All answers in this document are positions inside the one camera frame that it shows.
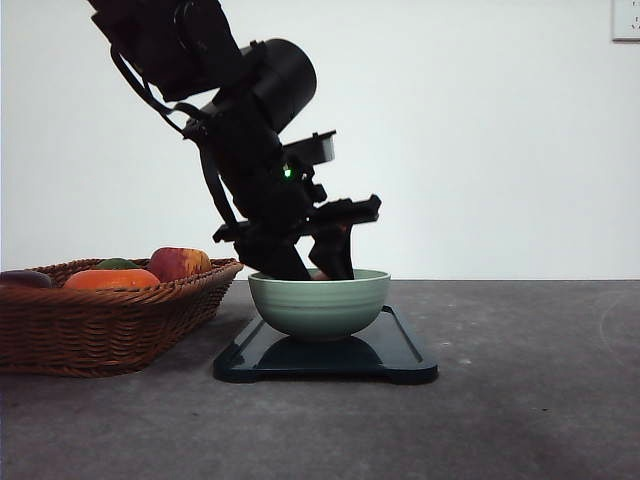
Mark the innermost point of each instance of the green ceramic bowl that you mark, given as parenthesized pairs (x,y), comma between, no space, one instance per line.
(316,309)

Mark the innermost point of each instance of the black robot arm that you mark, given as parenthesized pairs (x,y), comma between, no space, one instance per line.
(236,102)

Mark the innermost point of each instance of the orange mandarin fruit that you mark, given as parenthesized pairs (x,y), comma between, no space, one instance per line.
(101,279)

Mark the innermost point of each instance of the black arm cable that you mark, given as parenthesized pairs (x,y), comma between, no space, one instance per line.
(142,87)

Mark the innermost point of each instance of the red yellow apple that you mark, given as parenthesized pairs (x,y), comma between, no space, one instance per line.
(172,263)

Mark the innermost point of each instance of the dark green fruit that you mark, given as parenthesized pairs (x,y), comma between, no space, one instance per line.
(116,263)

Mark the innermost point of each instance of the dark rectangular tray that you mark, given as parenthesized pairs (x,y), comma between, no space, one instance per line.
(388,352)

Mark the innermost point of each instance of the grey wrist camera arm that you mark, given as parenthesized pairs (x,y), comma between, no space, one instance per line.
(311,150)

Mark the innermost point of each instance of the dark purple fruit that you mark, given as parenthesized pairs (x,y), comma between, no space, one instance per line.
(29,277)

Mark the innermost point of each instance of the brown egg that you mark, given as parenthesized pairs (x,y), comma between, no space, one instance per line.
(320,275)

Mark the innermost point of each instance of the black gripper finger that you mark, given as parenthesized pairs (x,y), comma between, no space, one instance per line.
(331,252)
(275,256)

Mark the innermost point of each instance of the white wall socket right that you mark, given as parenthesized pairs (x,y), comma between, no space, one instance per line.
(625,21)

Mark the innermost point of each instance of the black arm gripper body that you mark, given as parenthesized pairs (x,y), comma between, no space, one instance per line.
(272,194)

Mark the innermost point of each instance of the brown wicker basket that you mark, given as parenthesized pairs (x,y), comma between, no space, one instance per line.
(59,332)

